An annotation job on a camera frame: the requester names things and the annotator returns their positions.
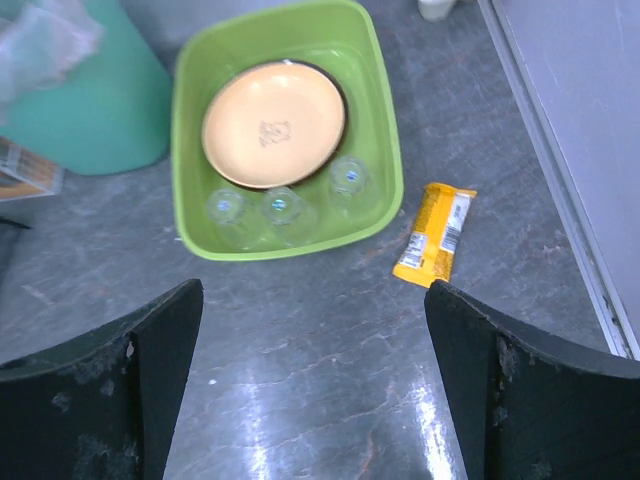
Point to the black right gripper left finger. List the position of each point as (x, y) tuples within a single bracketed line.
[(104, 404)]

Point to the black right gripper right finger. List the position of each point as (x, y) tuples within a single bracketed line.
[(527, 404)]

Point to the yellow plate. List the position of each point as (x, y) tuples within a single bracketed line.
[(223, 138)]

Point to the blue ceramic plate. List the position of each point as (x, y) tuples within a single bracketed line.
[(300, 113)]

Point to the yellow snack packet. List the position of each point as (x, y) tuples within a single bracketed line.
[(429, 254)]

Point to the teal trash bin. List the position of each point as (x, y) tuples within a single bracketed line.
[(111, 114)]

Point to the clear plastic bin liner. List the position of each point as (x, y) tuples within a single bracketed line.
[(41, 42)]

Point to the pudding cup with foil lid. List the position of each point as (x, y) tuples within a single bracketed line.
[(435, 10)]

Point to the green plastic tub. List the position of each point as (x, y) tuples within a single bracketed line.
[(340, 38)]

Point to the black wire dish rack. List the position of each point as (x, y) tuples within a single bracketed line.
[(11, 231)]

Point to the white wire shelf rack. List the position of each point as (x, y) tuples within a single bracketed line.
[(26, 175)]

